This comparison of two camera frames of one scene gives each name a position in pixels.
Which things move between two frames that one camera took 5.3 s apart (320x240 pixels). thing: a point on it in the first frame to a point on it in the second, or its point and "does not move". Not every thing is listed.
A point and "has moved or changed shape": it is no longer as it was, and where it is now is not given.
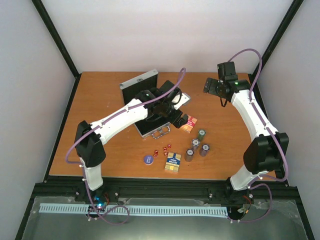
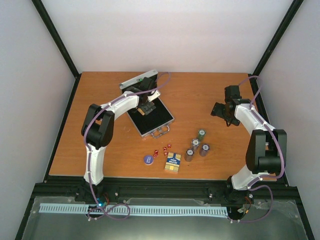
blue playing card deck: (173, 162) does not move
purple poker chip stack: (203, 151) does not move
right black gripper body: (213, 90) to (227, 116)
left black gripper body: (172, 119) to (146, 109)
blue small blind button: (148, 160) does not move
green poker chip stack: (201, 133) does not move
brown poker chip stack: (189, 155) does not move
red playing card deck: (191, 122) has moved or changed shape
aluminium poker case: (158, 129) does not move
